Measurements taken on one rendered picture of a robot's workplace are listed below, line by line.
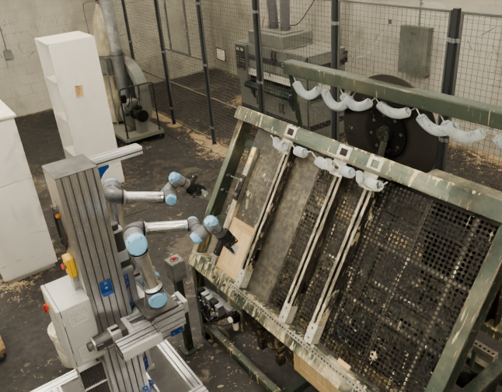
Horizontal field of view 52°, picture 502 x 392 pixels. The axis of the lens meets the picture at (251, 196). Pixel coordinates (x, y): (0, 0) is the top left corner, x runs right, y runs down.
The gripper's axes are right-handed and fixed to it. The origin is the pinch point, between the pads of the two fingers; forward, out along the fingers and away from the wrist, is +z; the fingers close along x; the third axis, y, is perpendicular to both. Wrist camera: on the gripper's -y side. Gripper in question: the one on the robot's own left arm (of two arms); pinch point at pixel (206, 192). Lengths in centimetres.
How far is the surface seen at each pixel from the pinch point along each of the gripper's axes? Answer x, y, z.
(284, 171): 68, 5, 6
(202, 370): -68, 110, 73
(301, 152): 94, 11, -13
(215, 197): -5.1, -4.9, 15.2
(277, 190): 59, 15, 10
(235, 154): 18.8, -32.1, 10.0
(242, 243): 15.6, 37.0, 24.5
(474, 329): 163, 124, 29
